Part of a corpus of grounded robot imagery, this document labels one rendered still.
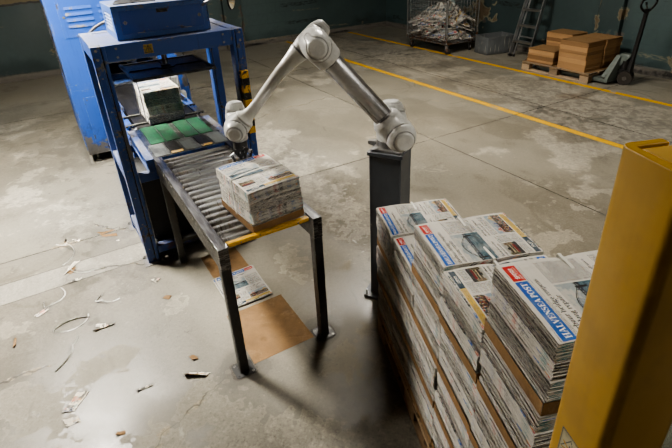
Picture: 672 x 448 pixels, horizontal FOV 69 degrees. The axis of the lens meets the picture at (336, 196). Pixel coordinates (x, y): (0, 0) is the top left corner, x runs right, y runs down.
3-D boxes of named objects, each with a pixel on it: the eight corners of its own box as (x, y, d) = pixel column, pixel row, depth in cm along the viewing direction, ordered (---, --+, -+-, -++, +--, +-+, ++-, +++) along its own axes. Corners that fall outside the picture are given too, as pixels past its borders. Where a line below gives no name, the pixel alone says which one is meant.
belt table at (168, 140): (239, 150, 358) (237, 138, 353) (149, 173, 330) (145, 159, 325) (209, 125, 412) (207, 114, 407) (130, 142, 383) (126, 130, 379)
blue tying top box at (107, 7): (211, 29, 326) (206, -3, 317) (117, 41, 300) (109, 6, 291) (192, 21, 361) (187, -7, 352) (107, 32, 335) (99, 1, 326)
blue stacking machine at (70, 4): (207, 138, 584) (172, -56, 488) (92, 164, 528) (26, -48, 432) (175, 107, 701) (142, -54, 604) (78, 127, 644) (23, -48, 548)
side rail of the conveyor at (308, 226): (323, 235, 253) (322, 216, 248) (314, 239, 251) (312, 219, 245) (233, 154, 357) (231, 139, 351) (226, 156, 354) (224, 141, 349)
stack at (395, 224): (438, 318, 292) (447, 196, 253) (548, 518, 190) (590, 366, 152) (376, 329, 287) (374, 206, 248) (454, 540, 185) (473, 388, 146)
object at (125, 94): (209, 124, 412) (207, 113, 408) (130, 141, 385) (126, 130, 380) (165, 87, 531) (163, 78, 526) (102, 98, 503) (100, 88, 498)
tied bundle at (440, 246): (496, 257, 204) (503, 209, 194) (536, 302, 179) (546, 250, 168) (411, 272, 198) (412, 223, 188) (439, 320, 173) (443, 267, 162)
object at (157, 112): (186, 117, 402) (179, 86, 390) (149, 124, 389) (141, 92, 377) (174, 106, 431) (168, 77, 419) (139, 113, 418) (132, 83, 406)
